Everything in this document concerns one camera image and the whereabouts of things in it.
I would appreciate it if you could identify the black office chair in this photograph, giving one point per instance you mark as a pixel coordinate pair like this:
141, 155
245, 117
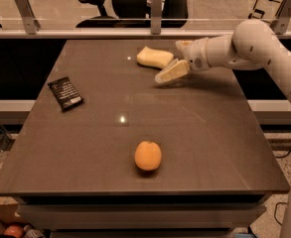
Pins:
135, 14

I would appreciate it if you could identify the middle metal rail bracket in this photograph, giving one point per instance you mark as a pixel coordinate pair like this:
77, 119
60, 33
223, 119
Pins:
156, 17

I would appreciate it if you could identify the right metal rail bracket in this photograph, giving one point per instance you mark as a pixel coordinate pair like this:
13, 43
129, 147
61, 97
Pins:
281, 21

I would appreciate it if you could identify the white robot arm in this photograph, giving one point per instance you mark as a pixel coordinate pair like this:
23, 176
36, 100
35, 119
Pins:
251, 46

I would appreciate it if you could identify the metal rail bracket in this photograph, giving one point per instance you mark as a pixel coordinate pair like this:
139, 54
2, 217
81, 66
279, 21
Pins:
30, 23
156, 17
281, 21

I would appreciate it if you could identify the left metal rail bracket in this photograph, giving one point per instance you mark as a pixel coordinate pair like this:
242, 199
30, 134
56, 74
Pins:
30, 23

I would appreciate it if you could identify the orange fruit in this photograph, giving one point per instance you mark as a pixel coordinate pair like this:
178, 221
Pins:
148, 156

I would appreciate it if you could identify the yellow sponge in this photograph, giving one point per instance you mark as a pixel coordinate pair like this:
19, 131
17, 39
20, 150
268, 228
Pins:
154, 58

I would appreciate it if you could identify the orange ball under table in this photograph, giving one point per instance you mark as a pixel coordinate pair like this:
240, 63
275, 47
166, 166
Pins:
14, 230

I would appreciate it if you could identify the black snack packet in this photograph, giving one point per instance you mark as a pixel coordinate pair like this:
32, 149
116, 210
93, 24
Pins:
65, 93

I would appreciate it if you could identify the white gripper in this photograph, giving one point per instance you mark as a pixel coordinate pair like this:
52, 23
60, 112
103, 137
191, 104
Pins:
196, 55

